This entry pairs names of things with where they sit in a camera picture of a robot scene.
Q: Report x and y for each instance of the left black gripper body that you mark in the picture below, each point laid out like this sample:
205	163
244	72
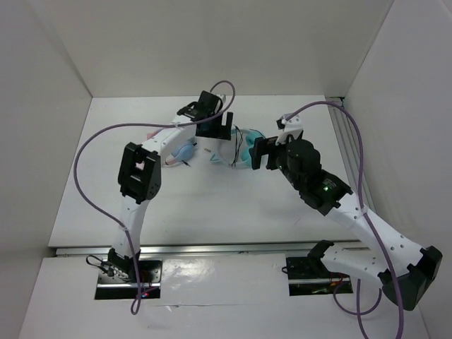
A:
213	128

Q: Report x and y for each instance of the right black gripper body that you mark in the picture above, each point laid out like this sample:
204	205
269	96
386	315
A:
290	176

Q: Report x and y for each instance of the teal cat ear headphones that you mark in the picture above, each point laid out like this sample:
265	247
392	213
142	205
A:
235	152

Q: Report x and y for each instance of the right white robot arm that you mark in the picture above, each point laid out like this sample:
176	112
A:
401	268

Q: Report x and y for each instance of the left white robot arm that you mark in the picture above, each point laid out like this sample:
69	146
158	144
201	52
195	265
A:
140	176

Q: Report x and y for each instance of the pink blue cat ear headphones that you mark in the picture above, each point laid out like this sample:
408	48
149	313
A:
180	152

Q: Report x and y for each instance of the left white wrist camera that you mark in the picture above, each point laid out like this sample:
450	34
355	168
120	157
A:
222	97

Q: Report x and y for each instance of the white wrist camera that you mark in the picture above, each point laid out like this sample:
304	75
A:
291	128
222	97

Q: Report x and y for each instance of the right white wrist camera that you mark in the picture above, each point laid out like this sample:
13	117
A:
291	128

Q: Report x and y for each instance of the aluminium rail at right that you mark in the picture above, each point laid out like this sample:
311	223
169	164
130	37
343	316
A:
349	148

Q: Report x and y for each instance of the aluminium rail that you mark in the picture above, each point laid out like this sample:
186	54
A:
290	248
349	148

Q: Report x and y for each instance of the aluminium rail at front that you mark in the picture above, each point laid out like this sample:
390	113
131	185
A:
290	248

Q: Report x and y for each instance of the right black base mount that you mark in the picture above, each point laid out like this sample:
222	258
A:
303	280

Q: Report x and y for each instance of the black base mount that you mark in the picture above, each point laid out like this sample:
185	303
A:
303	280
113	284

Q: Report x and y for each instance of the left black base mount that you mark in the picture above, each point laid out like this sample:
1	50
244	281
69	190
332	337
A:
113	284

